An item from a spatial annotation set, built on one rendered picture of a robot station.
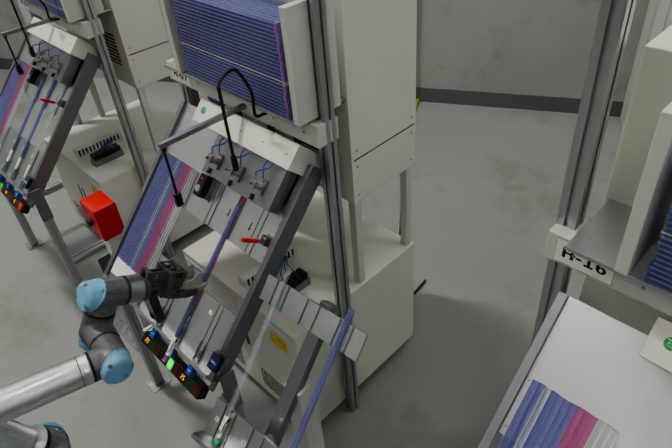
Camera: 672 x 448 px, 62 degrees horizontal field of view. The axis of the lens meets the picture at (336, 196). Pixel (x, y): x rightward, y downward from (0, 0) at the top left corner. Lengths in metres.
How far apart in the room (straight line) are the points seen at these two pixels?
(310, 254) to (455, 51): 2.57
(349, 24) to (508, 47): 2.90
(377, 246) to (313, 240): 0.27
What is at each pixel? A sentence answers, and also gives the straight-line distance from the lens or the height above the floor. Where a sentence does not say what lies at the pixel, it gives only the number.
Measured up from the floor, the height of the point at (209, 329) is 0.80.
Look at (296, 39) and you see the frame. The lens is 1.44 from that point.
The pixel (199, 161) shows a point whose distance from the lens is 2.00.
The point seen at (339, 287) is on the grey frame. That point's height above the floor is 0.74.
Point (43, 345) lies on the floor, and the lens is 3.22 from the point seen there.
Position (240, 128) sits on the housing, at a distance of 1.78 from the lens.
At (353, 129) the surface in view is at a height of 1.28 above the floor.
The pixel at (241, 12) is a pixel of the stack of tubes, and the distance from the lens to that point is 1.58.
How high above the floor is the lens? 2.13
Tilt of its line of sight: 36 degrees down
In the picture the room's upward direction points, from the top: 5 degrees counter-clockwise
